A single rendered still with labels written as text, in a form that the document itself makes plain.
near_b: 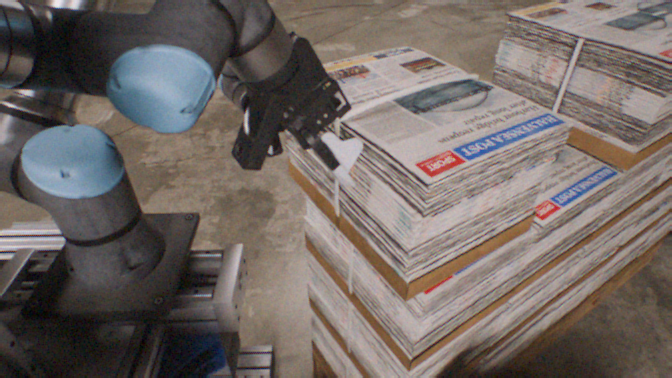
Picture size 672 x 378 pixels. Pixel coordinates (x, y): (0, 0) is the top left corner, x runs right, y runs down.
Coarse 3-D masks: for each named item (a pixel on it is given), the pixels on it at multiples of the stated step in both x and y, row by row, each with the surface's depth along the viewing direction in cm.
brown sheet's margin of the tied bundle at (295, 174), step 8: (288, 160) 85; (296, 168) 82; (296, 176) 84; (304, 176) 80; (304, 184) 82; (312, 192) 80; (312, 200) 81; (320, 200) 78; (328, 200) 75; (320, 208) 79; (328, 208) 76; (328, 216) 77
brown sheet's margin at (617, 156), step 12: (576, 132) 95; (576, 144) 96; (588, 144) 93; (600, 144) 91; (612, 144) 89; (660, 144) 92; (600, 156) 92; (612, 156) 90; (624, 156) 88; (636, 156) 87; (648, 156) 92; (624, 168) 89
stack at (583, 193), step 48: (576, 192) 84; (624, 192) 100; (336, 240) 86; (528, 240) 76; (576, 240) 96; (624, 240) 126; (336, 288) 95; (384, 288) 75; (432, 288) 66; (480, 288) 75; (528, 288) 94; (576, 288) 125; (432, 336) 76; (480, 336) 91; (528, 336) 123
